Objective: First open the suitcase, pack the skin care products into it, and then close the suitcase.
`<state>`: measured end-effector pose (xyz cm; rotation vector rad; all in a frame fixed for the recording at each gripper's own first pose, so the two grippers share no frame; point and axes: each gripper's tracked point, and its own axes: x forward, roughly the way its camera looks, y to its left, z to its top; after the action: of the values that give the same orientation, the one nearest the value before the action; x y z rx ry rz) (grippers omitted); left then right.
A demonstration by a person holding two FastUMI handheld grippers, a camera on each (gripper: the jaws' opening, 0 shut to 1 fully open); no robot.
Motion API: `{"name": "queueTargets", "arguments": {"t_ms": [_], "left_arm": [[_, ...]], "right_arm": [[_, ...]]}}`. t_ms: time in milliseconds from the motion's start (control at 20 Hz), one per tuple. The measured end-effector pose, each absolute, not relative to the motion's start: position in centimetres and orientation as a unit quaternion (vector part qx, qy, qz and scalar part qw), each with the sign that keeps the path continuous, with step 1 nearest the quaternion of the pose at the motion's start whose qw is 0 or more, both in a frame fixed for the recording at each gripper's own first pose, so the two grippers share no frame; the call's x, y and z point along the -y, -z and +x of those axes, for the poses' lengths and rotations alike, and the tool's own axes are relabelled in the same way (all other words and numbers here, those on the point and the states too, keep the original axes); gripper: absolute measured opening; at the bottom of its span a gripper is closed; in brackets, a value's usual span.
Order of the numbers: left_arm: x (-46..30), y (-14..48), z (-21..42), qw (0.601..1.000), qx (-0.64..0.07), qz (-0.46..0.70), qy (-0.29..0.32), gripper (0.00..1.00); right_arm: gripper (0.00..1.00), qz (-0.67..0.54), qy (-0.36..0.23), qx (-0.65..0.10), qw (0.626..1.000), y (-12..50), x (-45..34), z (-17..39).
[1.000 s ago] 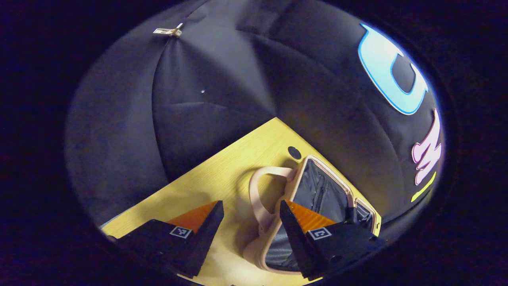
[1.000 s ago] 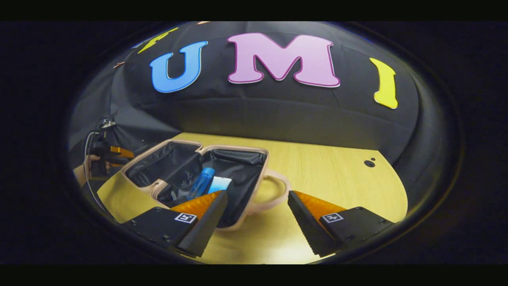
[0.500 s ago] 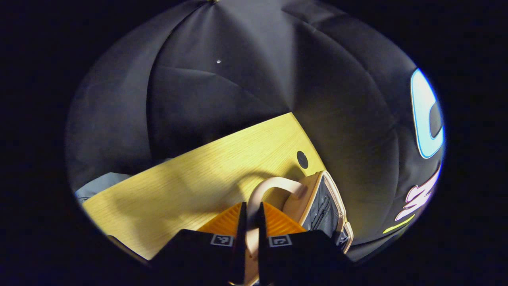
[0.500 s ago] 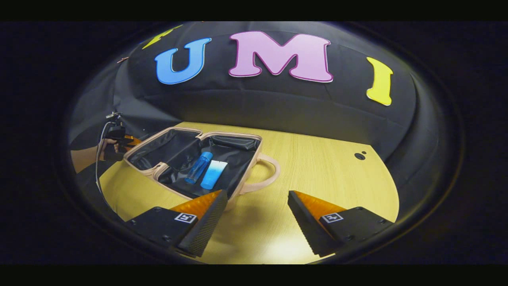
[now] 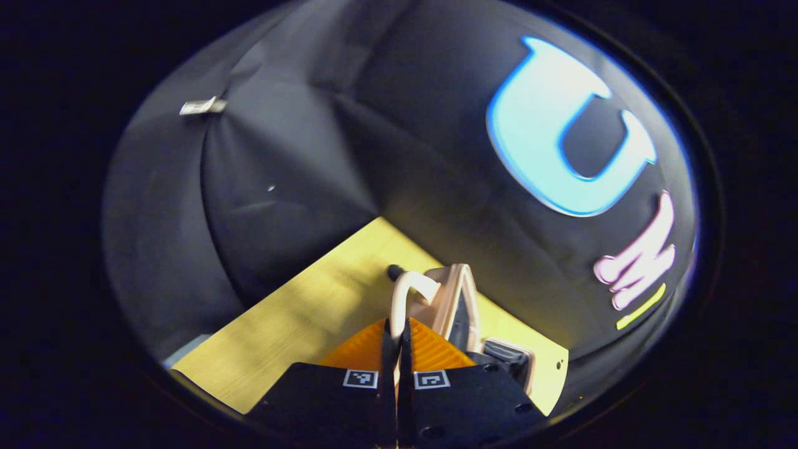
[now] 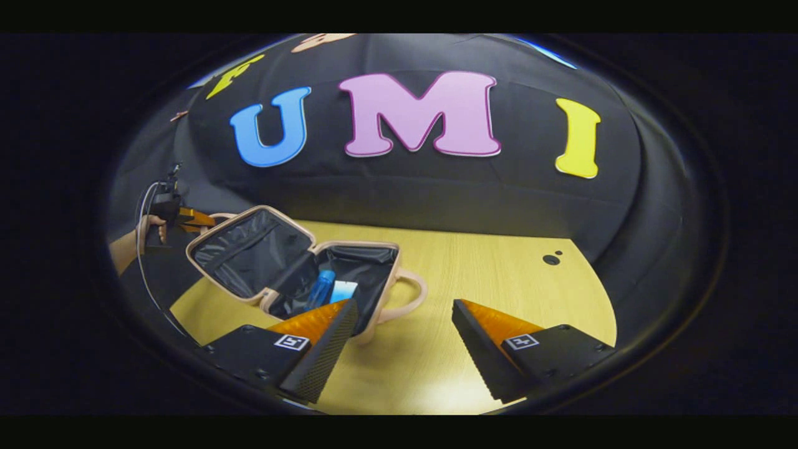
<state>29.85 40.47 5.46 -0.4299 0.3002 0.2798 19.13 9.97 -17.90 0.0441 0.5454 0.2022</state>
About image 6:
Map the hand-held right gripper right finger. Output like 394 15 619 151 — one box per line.
451 299 618 403

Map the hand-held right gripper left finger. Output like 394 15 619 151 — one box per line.
198 298 360 405

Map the blue white tube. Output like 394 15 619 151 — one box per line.
329 280 360 306

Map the pink suitcase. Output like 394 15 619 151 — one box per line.
185 205 428 346

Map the blue bottle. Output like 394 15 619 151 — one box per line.
305 269 337 311

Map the white cable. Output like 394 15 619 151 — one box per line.
135 181 191 334

